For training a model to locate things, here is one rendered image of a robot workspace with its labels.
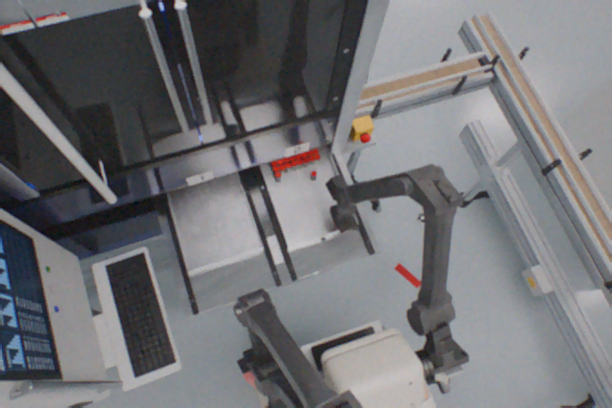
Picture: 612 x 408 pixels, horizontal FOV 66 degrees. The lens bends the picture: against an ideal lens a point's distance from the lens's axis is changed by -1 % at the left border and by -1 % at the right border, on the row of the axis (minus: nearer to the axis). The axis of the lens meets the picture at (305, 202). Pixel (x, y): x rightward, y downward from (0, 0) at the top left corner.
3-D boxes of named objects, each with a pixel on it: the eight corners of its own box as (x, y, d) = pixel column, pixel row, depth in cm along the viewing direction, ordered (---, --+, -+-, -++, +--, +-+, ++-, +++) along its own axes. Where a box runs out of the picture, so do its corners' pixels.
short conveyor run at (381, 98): (333, 136, 185) (339, 115, 171) (320, 103, 190) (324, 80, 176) (486, 91, 197) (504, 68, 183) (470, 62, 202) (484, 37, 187)
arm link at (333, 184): (342, 200, 141) (367, 191, 144) (324, 170, 145) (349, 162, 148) (334, 219, 151) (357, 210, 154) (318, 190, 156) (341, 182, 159)
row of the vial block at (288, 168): (272, 172, 174) (272, 167, 170) (318, 158, 177) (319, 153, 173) (274, 178, 173) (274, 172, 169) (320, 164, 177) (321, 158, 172)
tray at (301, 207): (258, 164, 175) (257, 159, 172) (323, 145, 180) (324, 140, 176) (287, 249, 165) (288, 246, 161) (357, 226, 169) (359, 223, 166)
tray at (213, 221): (164, 185, 170) (162, 180, 167) (234, 164, 175) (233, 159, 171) (188, 273, 160) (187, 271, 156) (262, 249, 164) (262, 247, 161)
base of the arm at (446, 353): (429, 376, 121) (471, 361, 123) (425, 351, 119) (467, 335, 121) (414, 358, 129) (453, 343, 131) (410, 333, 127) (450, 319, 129)
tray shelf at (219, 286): (151, 190, 171) (150, 188, 169) (332, 137, 183) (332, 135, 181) (187, 319, 156) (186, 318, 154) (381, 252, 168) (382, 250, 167)
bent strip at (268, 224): (262, 227, 167) (262, 221, 161) (270, 224, 167) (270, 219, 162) (275, 264, 163) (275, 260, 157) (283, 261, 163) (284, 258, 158)
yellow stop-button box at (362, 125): (345, 125, 174) (348, 115, 167) (363, 120, 175) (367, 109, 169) (353, 143, 172) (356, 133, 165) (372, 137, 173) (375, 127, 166)
